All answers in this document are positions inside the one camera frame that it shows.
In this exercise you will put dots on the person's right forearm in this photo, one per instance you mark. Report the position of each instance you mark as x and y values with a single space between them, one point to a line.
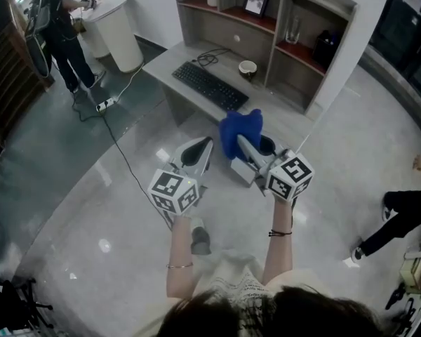
279 251

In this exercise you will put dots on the black keyboard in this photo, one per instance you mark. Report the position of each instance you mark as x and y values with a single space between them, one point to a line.
210 85

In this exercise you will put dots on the dark bowl with white rim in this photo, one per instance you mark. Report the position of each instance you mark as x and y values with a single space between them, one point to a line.
248 69

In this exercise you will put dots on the person's left forearm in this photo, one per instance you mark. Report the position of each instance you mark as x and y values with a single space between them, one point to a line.
179 251

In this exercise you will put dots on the blue cloth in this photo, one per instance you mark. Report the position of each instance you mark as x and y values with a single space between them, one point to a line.
236 128

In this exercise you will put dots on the person's white printed dress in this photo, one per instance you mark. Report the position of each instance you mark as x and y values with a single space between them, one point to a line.
245 279

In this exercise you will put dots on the black wrist band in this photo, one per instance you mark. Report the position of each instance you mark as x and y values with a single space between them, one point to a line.
280 233

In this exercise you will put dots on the person's grey shoe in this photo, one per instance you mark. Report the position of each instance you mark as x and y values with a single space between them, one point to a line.
200 239

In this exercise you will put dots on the black glass-front appliance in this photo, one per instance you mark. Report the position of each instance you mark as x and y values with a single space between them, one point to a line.
403 23

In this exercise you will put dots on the black office chair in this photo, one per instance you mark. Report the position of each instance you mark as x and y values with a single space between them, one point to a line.
17 307

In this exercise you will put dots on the white power strip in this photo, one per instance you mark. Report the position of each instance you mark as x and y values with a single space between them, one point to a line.
105 104

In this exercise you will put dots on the grey wooden shelf unit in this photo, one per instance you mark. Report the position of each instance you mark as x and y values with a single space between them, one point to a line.
301 58

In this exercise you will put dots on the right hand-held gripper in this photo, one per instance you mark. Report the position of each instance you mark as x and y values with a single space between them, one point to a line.
289 177

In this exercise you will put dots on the clear glass vase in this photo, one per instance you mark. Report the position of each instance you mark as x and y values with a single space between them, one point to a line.
292 30

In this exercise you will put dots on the white round counter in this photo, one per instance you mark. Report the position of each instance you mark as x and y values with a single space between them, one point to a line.
119 30

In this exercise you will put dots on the black picture frame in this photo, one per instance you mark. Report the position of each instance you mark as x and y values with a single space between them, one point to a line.
257 0

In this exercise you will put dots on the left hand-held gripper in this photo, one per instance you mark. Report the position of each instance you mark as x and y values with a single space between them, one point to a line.
173 191

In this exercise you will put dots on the dark wooden cabinet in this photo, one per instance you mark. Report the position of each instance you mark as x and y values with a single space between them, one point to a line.
10 76

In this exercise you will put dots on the grey wooden desk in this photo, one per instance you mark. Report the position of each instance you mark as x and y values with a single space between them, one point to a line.
266 93

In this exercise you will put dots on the black box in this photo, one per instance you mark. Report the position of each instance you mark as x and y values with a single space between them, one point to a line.
324 49

